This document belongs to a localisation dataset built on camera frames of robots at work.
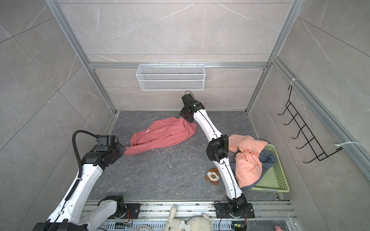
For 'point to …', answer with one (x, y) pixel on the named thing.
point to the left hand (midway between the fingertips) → (120, 145)
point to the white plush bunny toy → (196, 224)
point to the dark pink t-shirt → (163, 132)
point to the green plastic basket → (275, 178)
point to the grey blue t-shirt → (267, 158)
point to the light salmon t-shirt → (248, 165)
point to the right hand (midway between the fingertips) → (182, 114)
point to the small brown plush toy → (213, 175)
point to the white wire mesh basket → (171, 77)
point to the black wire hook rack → (312, 143)
